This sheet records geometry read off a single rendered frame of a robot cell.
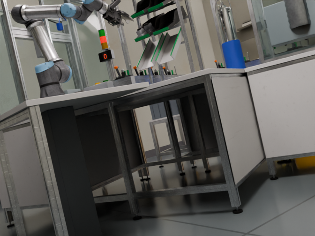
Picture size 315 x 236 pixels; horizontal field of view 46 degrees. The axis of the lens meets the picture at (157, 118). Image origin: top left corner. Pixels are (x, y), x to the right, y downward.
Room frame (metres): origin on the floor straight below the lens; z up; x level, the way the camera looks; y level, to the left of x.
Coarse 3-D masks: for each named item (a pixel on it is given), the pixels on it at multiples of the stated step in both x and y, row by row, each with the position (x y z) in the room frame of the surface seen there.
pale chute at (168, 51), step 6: (180, 30) 2.49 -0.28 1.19; (168, 36) 2.59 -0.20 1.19; (174, 36) 2.57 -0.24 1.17; (180, 36) 2.48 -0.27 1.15; (168, 42) 2.57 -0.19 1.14; (174, 42) 2.52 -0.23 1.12; (180, 42) 2.47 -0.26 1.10; (162, 48) 2.51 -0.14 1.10; (168, 48) 2.52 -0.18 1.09; (174, 48) 2.40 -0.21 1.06; (162, 54) 2.50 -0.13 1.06; (168, 54) 2.46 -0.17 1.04; (174, 54) 2.39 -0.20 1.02; (156, 60) 2.44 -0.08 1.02; (162, 60) 2.46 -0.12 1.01; (168, 60) 2.41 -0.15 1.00
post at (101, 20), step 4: (100, 16) 2.92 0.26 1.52; (100, 20) 2.93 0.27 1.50; (100, 24) 2.92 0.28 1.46; (104, 24) 2.93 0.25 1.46; (100, 28) 2.93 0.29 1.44; (104, 28) 2.92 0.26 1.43; (108, 40) 2.94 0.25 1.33; (108, 44) 2.93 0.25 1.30; (112, 60) 2.93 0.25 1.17; (112, 64) 2.93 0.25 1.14; (112, 68) 2.91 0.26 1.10; (112, 72) 2.92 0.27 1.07; (112, 76) 2.92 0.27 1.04; (116, 76) 2.94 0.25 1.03; (112, 80) 2.93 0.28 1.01
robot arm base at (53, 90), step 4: (44, 84) 2.17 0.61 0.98; (48, 84) 2.17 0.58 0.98; (52, 84) 2.18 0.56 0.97; (56, 84) 2.20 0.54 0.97; (40, 88) 2.20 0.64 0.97; (44, 88) 2.18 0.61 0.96; (48, 88) 2.17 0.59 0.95; (52, 88) 2.17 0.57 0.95; (56, 88) 2.19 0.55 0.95; (60, 88) 2.22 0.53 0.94; (40, 92) 2.20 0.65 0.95; (44, 92) 2.17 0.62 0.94; (48, 92) 2.16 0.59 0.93; (52, 92) 2.16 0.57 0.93; (56, 92) 2.17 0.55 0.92; (60, 92) 2.21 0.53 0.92; (40, 96) 2.19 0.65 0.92; (44, 96) 2.17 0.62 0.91; (48, 96) 2.16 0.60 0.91
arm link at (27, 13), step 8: (16, 8) 2.21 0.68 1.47; (24, 8) 2.20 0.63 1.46; (32, 8) 2.18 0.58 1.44; (40, 8) 2.16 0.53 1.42; (48, 8) 2.14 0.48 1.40; (56, 8) 2.12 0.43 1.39; (64, 8) 2.08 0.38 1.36; (72, 8) 2.08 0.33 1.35; (80, 8) 2.16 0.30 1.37; (16, 16) 2.22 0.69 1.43; (24, 16) 2.21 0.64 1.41; (32, 16) 2.19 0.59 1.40; (40, 16) 2.18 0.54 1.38; (48, 16) 2.16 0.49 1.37; (56, 16) 2.14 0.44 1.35; (64, 16) 2.13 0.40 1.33; (72, 16) 2.12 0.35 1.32
